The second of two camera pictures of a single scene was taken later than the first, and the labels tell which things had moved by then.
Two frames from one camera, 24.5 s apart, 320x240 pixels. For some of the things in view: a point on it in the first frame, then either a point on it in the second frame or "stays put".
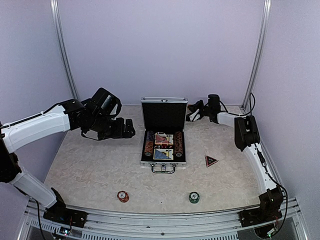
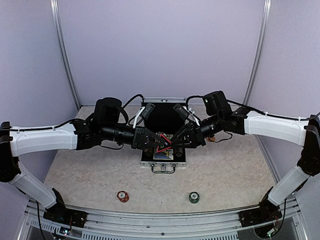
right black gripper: [193, 108] to [195, 136]
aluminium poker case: [163, 139] stays put
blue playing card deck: [163, 154] stays put
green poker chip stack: [194, 197] stays put
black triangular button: [209, 160] to [164, 143]
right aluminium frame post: [265, 30] stays put
